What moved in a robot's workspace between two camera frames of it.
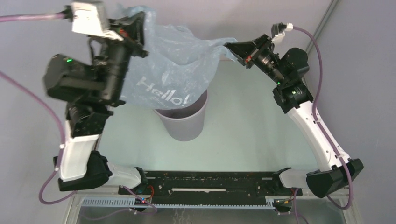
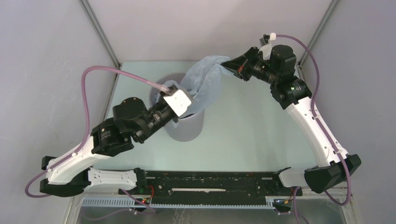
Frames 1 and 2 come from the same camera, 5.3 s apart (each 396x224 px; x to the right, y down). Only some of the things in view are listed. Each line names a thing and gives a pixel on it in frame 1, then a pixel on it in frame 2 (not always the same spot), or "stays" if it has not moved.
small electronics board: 141,201 stays
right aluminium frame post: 332,5 stays
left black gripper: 131,28 → 176,119
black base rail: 210,187 stays
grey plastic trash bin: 185,123 stays
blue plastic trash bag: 177,66 → 201,81
